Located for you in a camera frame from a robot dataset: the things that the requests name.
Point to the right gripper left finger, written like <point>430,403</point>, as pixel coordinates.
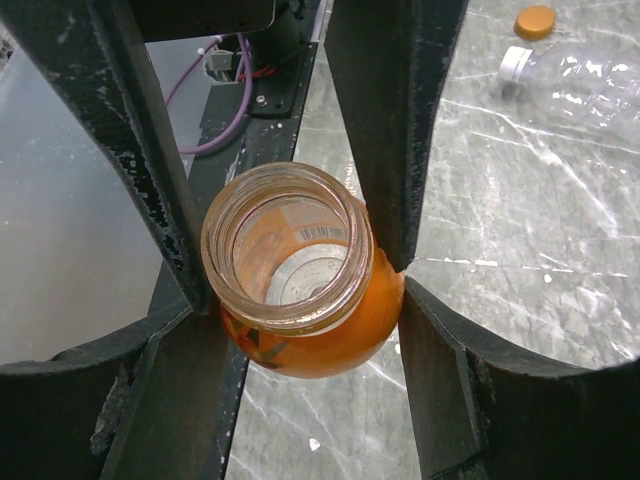
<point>157,399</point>

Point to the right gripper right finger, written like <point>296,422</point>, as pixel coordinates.
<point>483,407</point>

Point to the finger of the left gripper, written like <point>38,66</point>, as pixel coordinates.
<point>93,55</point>
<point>389,60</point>

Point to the orange bottle cap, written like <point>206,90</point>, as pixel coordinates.
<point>535,22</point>

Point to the clear bottle white cap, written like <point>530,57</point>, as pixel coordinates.
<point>582,85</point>

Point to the orange bottle with barcode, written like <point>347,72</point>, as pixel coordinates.
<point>358,294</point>

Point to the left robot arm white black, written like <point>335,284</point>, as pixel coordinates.
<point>240,30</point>

